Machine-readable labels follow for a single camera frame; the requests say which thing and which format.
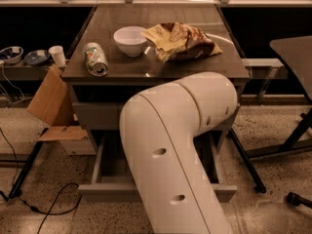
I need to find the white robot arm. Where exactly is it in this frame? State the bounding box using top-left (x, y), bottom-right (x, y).
top-left (120, 72), bottom-right (238, 234)

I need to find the grey drawer cabinet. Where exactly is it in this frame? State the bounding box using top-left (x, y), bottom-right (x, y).
top-left (61, 4), bottom-right (252, 154)

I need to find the open lower grey drawer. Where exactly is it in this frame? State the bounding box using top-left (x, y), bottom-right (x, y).
top-left (78, 131), bottom-right (237, 203)

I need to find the yellow brown chip bag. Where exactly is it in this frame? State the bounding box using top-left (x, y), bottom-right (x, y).
top-left (141, 22), bottom-right (222, 62)

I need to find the white ceramic bowl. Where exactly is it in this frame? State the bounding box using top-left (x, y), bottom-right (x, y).
top-left (113, 26), bottom-right (147, 57)

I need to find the crushed soda can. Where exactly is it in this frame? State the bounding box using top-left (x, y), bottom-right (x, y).
top-left (83, 42), bottom-right (108, 77)

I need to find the brown cardboard box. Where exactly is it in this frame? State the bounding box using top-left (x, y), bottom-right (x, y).
top-left (27, 64), bottom-right (97, 155)

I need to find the white paper cup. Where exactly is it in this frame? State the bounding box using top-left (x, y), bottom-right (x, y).
top-left (49, 46), bottom-right (66, 67)

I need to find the blue patterned plate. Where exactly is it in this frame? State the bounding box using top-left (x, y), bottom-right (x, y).
top-left (24, 50), bottom-right (50, 66)

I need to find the dark side table top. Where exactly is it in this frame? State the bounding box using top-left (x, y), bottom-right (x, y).
top-left (270, 36), bottom-right (312, 102)

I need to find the blue patterned bowl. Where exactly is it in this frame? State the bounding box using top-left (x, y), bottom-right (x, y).
top-left (0, 46), bottom-right (23, 64)

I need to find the black caster wheel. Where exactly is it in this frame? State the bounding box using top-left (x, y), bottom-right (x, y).
top-left (287, 192), bottom-right (312, 209)

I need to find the black table leg frame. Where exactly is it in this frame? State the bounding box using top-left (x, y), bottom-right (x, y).
top-left (228, 109), bottom-right (312, 194)

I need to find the black floor cable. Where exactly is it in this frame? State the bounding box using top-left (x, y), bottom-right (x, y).
top-left (0, 127), bottom-right (83, 234)

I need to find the black left frame leg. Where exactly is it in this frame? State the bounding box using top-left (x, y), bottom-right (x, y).
top-left (9, 139), bottom-right (43, 199)

